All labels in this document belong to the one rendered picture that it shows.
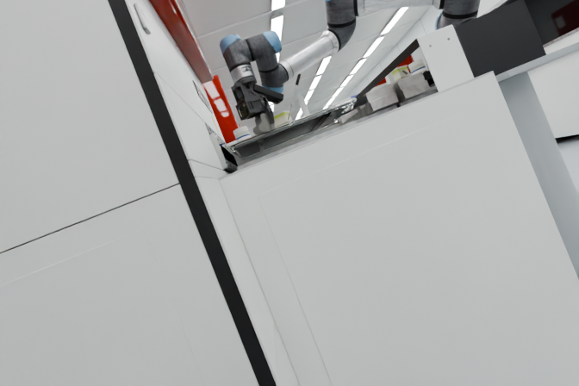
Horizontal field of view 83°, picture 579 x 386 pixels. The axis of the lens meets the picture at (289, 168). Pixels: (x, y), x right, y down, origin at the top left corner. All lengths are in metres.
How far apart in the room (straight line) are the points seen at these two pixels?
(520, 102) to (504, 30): 0.23
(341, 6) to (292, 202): 0.89
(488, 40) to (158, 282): 1.13
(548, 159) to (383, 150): 0.69
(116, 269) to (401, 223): 0.51
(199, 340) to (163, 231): 0.15
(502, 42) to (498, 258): 0.71
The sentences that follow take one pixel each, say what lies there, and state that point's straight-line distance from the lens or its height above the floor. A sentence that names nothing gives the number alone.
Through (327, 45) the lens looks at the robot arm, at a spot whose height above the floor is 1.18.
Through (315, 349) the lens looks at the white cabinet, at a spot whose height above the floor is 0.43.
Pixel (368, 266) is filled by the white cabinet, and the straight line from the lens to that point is 0.71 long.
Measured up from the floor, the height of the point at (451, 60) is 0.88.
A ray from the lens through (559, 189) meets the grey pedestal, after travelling 1.31.
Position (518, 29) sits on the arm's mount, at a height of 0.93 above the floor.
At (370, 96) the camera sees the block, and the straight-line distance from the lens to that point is 0.98.
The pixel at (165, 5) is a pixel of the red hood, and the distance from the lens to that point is 0.85.
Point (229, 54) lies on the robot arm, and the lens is 1.13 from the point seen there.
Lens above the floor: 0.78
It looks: 1 degrees up
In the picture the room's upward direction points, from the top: 22 degrees counter-clockwise
